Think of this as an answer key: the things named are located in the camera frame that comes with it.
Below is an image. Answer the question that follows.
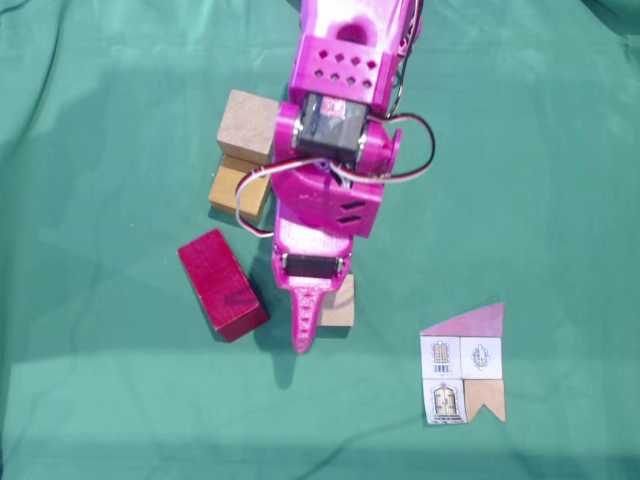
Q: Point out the white red black servo cable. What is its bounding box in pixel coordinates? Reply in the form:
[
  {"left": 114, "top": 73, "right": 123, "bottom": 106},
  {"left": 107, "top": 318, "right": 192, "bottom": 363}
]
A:
[{"left": 234, "top": 0, "right": 437, "bottom": 239}]

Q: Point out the wooden cube balcony window print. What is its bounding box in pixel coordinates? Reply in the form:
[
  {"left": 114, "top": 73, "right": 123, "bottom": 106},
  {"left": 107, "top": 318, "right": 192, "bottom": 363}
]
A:
[{"left": 216, "top": 88, "right": 283, "bottom": 166}]

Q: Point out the yellow notched wooden block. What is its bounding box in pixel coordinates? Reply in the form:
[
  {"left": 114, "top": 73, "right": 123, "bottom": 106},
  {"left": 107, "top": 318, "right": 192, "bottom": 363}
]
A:
[{"left": 207, "top": 154, "right": 274, "bottom": 224}]

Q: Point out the paper house picture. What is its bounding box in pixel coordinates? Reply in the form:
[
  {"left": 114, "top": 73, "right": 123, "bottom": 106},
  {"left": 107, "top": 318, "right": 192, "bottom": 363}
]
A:
[{"left": 418, "top": 301, "right": 508, "bottom": 427}]

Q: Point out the wooden cube oval window print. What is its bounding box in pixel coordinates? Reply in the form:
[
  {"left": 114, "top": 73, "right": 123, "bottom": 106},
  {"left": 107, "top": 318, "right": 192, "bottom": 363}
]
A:
[{"left": 318, "top": 273, "right": 356, "bottom": 329}]

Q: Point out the green cloth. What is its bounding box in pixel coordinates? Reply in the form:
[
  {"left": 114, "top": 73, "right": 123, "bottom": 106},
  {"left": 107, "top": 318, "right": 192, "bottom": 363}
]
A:
[{"left": 0, "top": 0, "right": 640, "bottom": 480}]

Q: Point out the red wooden wedge block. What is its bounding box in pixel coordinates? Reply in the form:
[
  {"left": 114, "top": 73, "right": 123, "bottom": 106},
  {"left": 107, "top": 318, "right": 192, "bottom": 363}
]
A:
[{"left": 177, "top": 228, "right": 272, "bottom": 344}]

